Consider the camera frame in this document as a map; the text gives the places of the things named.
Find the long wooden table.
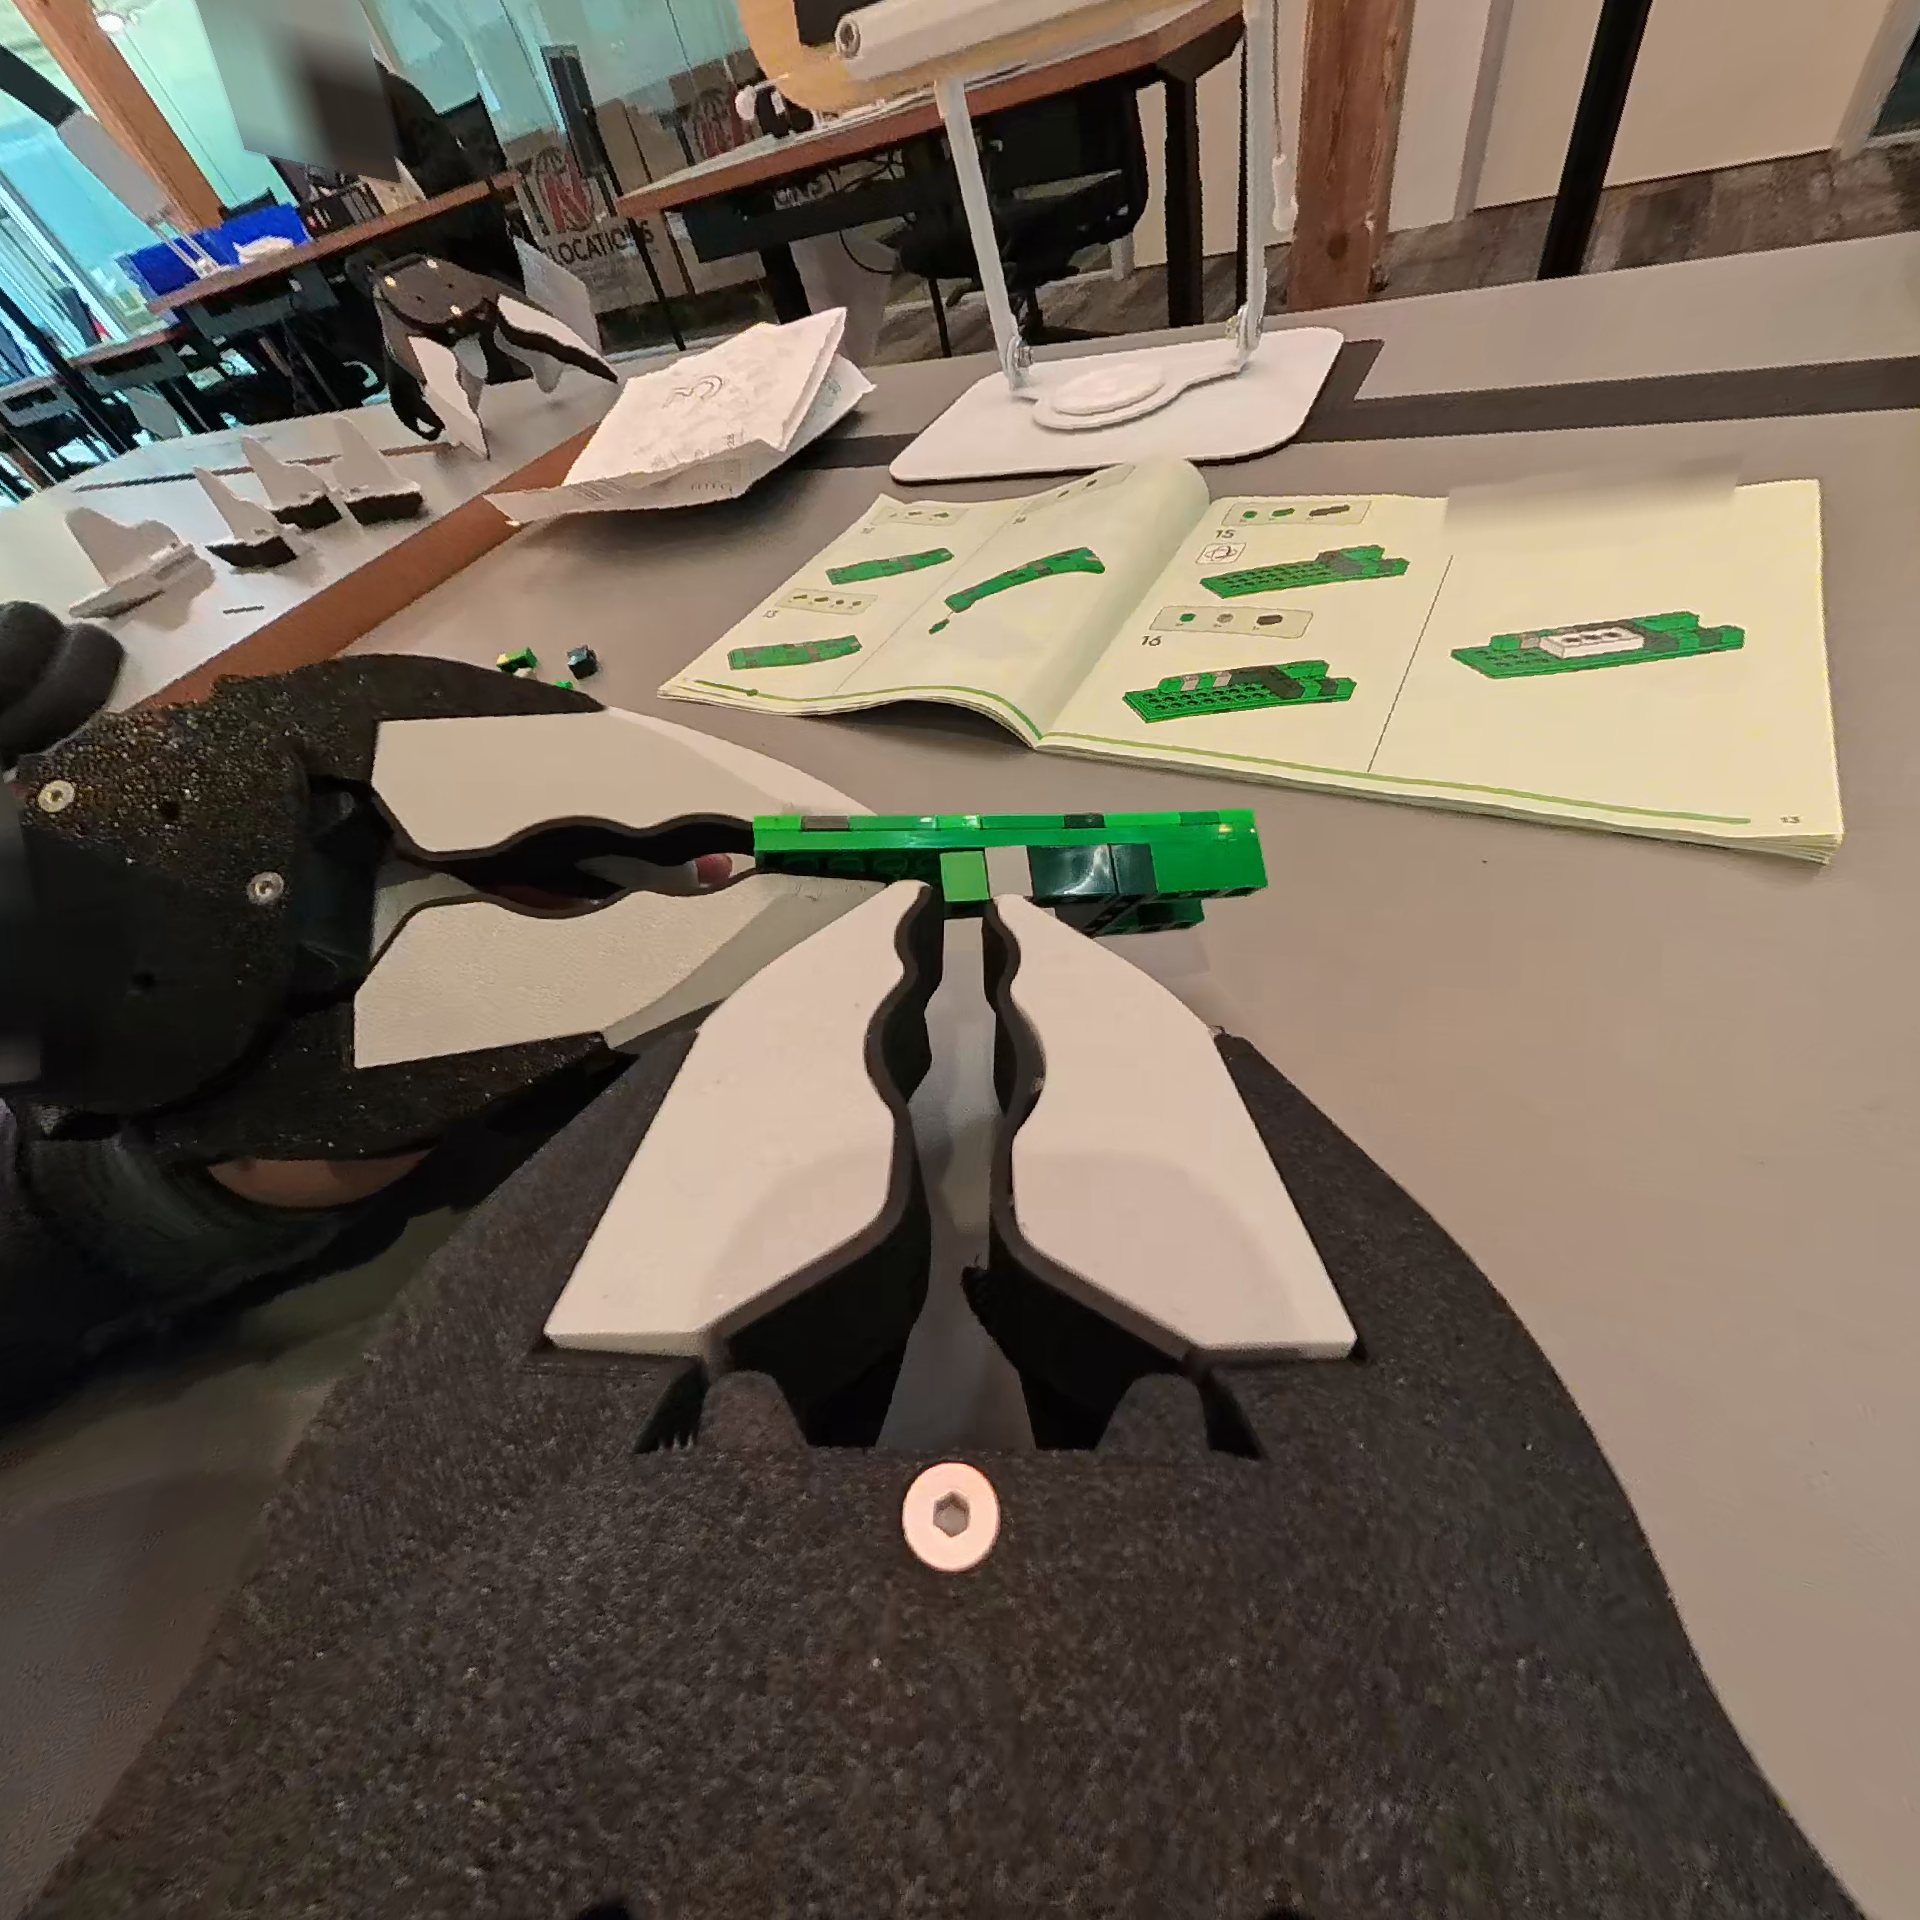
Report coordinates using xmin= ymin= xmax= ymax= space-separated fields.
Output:
xmin=146 ymin=169 xmax=529 ymax=410

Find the blue plastic bin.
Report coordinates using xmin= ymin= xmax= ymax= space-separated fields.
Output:
xmin=115 ymin=229 xmax=306 ymax=297

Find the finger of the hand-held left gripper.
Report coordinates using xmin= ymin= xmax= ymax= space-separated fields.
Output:
xmin=351 ymin=870 xmax=847 ymax=1073
xmin=362 ymin=708 xmax=845 ymax=863

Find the grey desk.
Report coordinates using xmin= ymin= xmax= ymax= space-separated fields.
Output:
xmin=0 ymin=269 xmax=1920 ymax=1920

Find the black office chair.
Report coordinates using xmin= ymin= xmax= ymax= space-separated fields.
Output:
xmin=895 ymin=116 xmax=1154 ymax=290

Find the white desk lamp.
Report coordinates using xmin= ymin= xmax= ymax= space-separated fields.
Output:
xmin=737 ymin=0 xmax=1349 ymax=486

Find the wooden post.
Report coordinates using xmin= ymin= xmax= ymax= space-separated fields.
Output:
xmin=1287 ymin=0 xmax=1415 ymax=313

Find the white numbered paper bag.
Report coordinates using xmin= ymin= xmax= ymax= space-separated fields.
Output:
xmin=485 ymin=307 xmax=878 ymax=530

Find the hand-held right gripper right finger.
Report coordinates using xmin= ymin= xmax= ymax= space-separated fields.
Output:
xmin=960 ymin=897 xmax=1360 ymax=1453

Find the brown wooden table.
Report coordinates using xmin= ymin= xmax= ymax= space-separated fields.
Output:
xmin=619 ymin=0 xmax=1250 ymax=366

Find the loose grey wedge plate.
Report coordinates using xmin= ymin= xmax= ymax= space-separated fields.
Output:
xmin=190 ymin=465 xmax=327 ymax=577
xmin=239 ymin=435 xmax=355 ymax=530
xmin=320 ymin=415 xmax=424 ymax=527
xmin=66 ymin=505 xmax=215 ymax=622

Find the black metal post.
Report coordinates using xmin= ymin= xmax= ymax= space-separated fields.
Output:
xmin=1534 ymin=0 xmax=1655 ymax=282

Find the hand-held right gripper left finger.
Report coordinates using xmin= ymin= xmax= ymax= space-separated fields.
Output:
xmin=543 ymin=879 xmax=944 ymax=1451

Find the brick instruction booklet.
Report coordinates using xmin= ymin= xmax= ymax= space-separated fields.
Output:
xmin=655 ymin=454 xmax=1846 ymax=874

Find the grey table with wooden edge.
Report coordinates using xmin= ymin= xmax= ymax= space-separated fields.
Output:
xmin=0 ymin=375 xmax=633 ymax=711

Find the idle black gripper tool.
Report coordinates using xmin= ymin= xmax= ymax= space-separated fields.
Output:
xmin=345 ymin=252 xmax=621 ymax=461

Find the green brick assembly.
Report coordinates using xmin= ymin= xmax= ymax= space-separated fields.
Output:
xmin=750 ymin=804 xmax=1270 ymax=946

